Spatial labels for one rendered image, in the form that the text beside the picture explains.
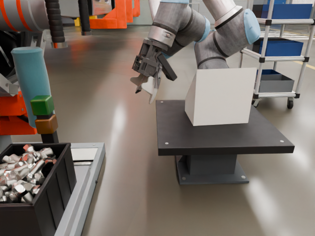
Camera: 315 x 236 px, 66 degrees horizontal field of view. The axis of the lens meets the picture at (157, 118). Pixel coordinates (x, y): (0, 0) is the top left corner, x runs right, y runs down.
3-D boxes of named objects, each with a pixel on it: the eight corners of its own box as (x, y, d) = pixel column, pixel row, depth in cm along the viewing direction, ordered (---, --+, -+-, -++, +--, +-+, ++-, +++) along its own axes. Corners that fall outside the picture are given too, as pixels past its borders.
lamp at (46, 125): (43, 127, 63) (40, 113, 61) (59, 127, 63) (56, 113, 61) (37, 135, 59) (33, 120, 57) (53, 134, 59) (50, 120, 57)
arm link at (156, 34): (168, 35, 89) (181, 36, 81) (163, 47, 90) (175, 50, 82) (147, 25, 85) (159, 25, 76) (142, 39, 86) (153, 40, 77)
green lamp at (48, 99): (39, 109, 60) (35, 94, 59) (55, 109, 61) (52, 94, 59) (32, 116, 57) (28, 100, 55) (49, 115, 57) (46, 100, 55)
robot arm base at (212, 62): (227, 89, 132) (223, 73, 136) (239, 70, 115) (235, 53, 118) (193, 91, 131) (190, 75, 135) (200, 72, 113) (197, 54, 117)
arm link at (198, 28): (188, 32, 99) (166, 19, 91) (211, 14, 92) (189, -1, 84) (191, 50, 96) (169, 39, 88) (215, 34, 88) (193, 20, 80)
